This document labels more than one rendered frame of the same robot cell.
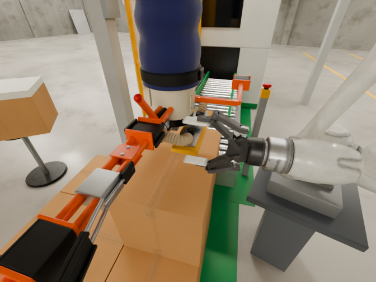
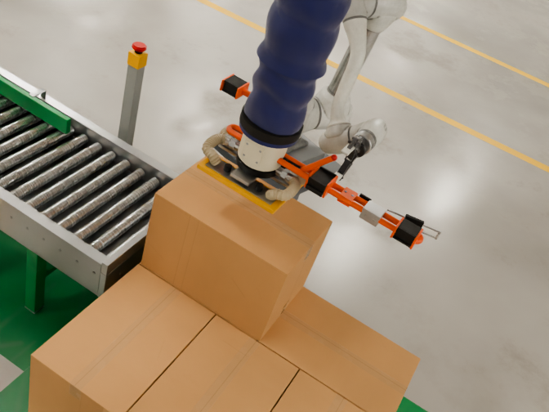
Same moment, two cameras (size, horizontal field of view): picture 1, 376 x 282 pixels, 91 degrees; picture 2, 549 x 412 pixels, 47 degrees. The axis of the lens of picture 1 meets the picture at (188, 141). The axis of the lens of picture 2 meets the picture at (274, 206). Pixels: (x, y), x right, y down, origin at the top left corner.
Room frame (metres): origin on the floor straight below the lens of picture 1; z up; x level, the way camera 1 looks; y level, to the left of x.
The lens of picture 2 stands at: (0.52, 1.99, 2.55)
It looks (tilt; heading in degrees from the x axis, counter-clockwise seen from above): 39 degrees down; 272
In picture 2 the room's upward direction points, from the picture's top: 20 degrees clockwise
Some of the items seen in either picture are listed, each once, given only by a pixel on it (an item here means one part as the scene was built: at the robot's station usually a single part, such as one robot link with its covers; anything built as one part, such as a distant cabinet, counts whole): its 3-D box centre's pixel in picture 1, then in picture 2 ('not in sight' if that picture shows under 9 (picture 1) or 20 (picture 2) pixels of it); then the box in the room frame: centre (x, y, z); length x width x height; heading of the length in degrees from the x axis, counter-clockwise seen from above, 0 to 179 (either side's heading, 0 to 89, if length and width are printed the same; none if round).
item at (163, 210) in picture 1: (176, 183); (234, 242); (0.70, 0.06, 0.74); 0.60 x 0.40 x 0.40; 166
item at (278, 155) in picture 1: (274, 154); (363, 142); (0.36, -0.22, 1.24); 0.09 x 0.06 x 0.09; 165
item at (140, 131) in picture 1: (145, 132); (321, 181); (0.47, 0.13, 1.24); 0.10 x 0.08 x 0.06; 75
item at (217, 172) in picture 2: not in sight; (242, 180); (0.73, 0.15, 1.13); 0.34 x 0.10 x 0.05; 165
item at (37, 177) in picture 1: (34, 153); not in sight; (1.49, 1.60, 0.31); 0.40 x 0.40 x 0.62
